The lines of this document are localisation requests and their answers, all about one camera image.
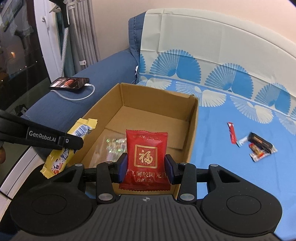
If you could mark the blue padded headboard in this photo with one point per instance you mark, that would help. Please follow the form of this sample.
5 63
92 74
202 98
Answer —
134 39

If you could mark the cardboard box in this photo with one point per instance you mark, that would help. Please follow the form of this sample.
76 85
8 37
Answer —
150 111

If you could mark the black cracker packet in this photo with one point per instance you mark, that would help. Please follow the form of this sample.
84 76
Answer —
260 141

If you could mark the clear candy bag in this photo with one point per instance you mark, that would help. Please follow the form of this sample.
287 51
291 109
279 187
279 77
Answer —
113 146

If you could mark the person's left hand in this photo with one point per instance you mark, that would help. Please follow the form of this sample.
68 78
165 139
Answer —
1 156

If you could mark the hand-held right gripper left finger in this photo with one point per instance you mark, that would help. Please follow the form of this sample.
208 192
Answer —
122 169

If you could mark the yellow snack packet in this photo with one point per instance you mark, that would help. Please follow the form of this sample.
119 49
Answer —
57 162

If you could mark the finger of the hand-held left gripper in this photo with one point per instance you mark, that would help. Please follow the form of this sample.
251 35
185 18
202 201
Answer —
74 141

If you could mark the white framed window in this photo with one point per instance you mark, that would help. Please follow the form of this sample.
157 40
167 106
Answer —
49 51

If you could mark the small red-ended nut packet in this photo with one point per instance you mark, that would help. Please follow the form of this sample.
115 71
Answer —
256 155

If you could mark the red packet with gold emblem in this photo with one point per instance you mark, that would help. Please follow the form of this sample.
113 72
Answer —
144 157

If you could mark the light blue white snack packet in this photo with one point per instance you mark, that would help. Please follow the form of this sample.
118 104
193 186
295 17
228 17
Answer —
242 141

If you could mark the slim red snack packet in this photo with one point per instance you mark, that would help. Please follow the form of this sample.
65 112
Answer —
232 133

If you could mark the grey curtain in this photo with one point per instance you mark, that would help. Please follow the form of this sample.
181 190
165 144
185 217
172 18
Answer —
85 30

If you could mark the blue printed bed sheet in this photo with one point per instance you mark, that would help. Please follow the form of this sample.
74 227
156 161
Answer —
231 173

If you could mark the white wall hook rack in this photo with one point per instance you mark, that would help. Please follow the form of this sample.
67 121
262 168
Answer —
55 8

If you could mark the blue fabric bolster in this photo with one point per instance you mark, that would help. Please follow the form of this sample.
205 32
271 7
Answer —
97 76

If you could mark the white curtain clip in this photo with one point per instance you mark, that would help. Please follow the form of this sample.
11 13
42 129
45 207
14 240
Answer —
82 62

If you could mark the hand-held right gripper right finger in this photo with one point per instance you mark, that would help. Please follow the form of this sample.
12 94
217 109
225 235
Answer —
170 169

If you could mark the black smartphone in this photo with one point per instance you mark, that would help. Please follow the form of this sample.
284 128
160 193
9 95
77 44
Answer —
69 83

